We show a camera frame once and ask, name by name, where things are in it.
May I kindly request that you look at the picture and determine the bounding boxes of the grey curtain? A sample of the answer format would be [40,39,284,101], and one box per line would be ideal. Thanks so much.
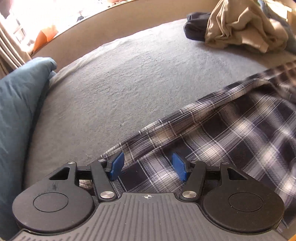
[0,21,31,78]

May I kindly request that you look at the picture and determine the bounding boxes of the orange object on windowsill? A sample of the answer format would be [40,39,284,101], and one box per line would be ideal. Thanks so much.
[33,25,59,52]

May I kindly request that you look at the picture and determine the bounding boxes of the beige trousers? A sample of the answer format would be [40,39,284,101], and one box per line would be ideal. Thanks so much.
[205,1,288,53]

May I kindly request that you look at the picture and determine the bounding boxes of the blue denim jeans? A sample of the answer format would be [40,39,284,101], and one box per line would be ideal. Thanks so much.
[257,0,296,55]

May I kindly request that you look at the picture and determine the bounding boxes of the dark navy garment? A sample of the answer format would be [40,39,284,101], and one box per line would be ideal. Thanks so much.
[184,12,211,42]

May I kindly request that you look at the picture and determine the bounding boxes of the blue pillow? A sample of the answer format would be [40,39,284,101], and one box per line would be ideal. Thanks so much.
[1,57,57,240]

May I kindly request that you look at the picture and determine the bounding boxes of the dark plaid shirt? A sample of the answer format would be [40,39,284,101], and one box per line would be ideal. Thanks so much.
[99,62,295,232]

